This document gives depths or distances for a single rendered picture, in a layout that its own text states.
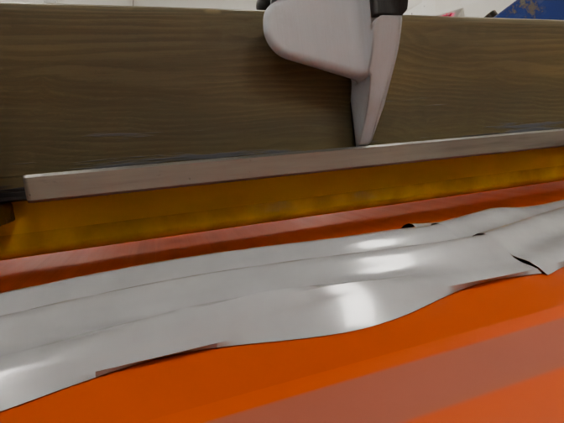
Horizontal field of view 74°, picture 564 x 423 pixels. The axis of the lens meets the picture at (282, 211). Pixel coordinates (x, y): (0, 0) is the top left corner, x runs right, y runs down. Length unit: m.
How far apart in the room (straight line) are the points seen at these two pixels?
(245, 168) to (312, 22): 0.07
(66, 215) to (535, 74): 0.26
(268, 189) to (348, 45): 0.07
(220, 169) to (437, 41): 0.13
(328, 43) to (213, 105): 0.06
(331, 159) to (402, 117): 0.05
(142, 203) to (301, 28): 0.10
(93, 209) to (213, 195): 0.05
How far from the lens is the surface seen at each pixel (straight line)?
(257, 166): 0.16
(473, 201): 0.26
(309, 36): 0.17
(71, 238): 0.19
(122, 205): 0.18
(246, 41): 0.18
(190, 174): 0.16
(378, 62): 0.18
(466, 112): 0.23
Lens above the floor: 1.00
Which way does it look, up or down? 9 degrees down
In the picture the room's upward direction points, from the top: 5 degrees counter-clockwise
